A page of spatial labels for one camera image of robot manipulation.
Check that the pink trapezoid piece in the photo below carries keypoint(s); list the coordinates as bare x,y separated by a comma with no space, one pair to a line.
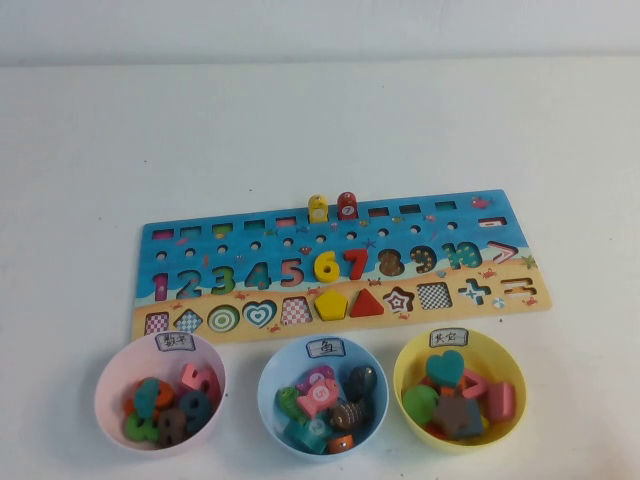
500,402

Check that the yellow number six piece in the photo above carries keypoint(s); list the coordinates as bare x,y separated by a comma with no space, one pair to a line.
326,274

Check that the red number seven piece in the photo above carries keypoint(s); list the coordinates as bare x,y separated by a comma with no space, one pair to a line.
358,263

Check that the yellow pentagon piece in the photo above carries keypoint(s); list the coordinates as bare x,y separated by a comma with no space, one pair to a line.
331,306

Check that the red triangle piece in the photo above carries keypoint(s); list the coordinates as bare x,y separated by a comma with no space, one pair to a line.
367,307

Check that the colourful wooden puzzle board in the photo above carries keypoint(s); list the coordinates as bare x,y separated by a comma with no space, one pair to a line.
425,230

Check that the paper label on blue bowl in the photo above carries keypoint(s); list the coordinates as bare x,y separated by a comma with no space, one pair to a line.
325,349

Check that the blue plastic bowl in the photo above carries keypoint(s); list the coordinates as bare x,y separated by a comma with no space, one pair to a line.
272,367

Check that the paper label on yellow bowl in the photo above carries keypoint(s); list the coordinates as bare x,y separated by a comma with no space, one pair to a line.
448,338

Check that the paper label on pink bowl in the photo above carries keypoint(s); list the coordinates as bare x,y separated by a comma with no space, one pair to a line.
175,342

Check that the teal heart piece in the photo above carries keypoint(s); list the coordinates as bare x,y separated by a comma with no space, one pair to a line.
445,369

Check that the green circle piece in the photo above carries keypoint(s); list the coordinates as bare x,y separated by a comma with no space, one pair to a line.
420,404

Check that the dark blue number nine piece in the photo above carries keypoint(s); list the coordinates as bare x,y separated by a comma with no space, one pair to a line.
195,406

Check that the pink greater-than sign piece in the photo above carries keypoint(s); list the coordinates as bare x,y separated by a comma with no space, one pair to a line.
477,387

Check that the brown star piece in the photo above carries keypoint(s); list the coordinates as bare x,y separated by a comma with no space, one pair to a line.
452,412

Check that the orange number piece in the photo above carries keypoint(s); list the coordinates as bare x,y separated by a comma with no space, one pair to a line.
166,395

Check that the yellow plastic bowl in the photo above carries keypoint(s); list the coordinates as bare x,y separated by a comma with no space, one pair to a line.
505,360

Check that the orange shape piece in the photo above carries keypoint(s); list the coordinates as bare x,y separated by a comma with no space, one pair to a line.
434,431

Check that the teal number piece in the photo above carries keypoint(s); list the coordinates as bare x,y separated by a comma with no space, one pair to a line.
146,397

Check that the brown number eight piece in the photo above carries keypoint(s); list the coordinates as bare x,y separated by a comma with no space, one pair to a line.
172,426

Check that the blue-grey square piece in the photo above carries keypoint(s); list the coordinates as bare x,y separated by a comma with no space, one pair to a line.
476,426

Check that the pink plastic bowl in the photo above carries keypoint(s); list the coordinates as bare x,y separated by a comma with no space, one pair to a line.
107,400

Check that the yellow fish block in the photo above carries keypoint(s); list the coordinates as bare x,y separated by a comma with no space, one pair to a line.
318,210

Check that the red fish block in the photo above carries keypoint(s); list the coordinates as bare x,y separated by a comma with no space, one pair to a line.
347,206

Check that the purple fish block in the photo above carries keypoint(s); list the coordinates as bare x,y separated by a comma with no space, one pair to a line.
321,374

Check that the black fish block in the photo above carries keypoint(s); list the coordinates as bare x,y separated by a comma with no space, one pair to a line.
360,382

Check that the pink fish block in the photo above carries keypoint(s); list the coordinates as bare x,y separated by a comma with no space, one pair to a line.
317,398

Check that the green fish block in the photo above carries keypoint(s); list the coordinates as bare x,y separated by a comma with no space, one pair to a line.
287,401

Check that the brown fish block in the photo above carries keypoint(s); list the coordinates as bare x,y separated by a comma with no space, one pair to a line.
347,415

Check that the teal fish block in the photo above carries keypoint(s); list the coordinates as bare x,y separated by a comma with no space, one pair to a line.
310,434

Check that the orange fish block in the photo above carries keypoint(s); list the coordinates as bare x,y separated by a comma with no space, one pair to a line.
341,443

